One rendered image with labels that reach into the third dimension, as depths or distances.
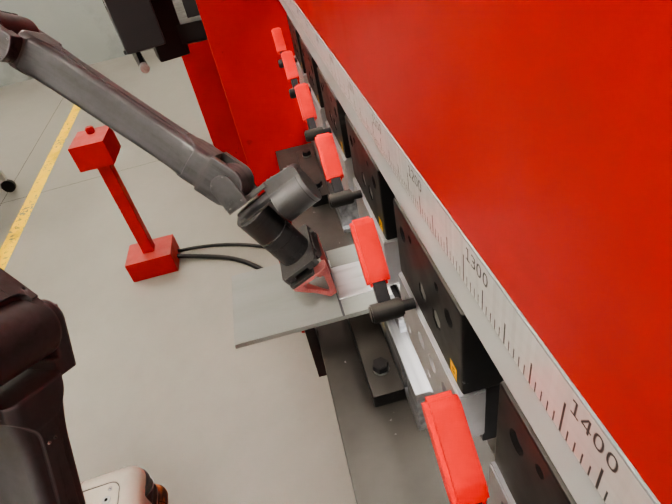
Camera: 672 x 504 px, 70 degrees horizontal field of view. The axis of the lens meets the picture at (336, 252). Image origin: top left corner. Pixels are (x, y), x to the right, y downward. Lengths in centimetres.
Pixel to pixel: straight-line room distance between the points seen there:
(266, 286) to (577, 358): 74
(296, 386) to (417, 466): 127
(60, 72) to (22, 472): 54
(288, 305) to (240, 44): 91
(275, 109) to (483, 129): 140
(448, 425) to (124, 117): 63
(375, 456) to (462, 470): 49
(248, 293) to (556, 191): 76
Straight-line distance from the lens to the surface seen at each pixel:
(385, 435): 81
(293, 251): 76
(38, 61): 84
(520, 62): 18
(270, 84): 157
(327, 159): 60
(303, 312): 82
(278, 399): 199
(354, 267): 88
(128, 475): 170
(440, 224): 31
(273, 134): 163
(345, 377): 88
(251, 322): 84
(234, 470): 189
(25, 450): 48
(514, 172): 20
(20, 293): 48
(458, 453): 31
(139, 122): 77
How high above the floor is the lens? 157
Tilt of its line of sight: 38 degrees down
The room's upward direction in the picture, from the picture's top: 12 degrees counter-clockwise
